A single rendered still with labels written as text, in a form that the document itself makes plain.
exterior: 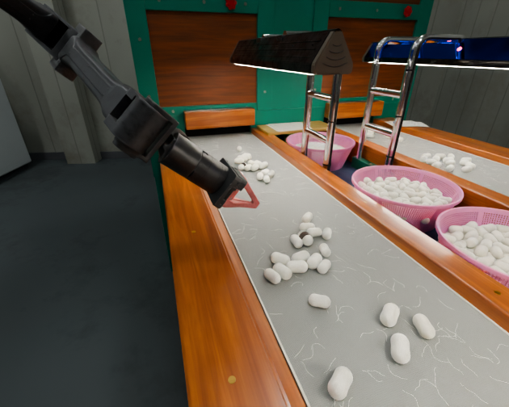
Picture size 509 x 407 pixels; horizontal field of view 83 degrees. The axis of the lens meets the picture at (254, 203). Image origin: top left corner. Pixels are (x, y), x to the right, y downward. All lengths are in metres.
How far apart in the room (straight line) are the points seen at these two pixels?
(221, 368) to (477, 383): 0.29
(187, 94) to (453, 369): 1.19
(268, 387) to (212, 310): 0.12
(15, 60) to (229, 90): 2.85
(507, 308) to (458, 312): 0.06
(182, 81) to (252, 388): 1.14
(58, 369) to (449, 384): 1.31
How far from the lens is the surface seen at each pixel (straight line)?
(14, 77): 3.94
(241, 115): 1.29
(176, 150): 0.46
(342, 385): 0.38
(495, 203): 0.89
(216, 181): 0.49
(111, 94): 0.53
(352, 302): 0.48
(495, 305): 0.54
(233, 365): 0.37
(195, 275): 0.47
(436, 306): 0.53
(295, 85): 1.44
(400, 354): 0.42
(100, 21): 3.48
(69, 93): 3.49
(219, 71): 1.32
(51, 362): 1.51
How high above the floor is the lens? 1.08
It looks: 28 degrees down
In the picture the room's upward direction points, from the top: straight up
